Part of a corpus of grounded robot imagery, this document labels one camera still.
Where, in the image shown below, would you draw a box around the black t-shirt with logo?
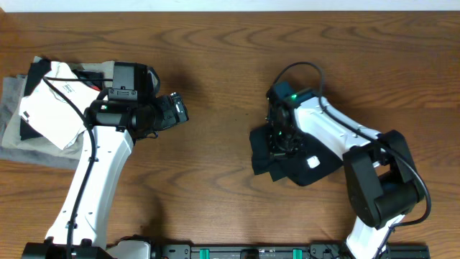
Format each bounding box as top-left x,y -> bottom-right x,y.
249,124 -> 343,186

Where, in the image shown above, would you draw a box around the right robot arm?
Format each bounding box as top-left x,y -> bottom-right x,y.
250,86 -> 430,258

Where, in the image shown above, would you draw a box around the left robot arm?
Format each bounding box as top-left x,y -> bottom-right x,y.
22,91 -> 188,258

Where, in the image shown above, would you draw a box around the white folded t-shirt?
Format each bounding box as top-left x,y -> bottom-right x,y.
19,61 -> 99,150

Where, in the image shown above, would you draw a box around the black folded garment red accents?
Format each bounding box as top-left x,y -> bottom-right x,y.
19,59 -> 104,140

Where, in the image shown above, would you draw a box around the beige folded garment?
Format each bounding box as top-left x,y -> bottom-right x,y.
1,59 -> 99,160

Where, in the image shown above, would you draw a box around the grey folded garment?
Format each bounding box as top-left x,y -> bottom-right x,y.
1,76 -> 83,169

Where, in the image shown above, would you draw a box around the left black cable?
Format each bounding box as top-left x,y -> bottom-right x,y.
42,75 -> 115,259

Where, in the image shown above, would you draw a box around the black cable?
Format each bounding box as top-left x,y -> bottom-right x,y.
42,75 -> 115,259
271,61 -> 432,227

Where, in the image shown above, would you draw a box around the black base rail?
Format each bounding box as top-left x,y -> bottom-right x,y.
107,235 -> 431,259

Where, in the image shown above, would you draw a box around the right black cable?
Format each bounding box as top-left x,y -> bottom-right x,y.
271,61 -> 432,227

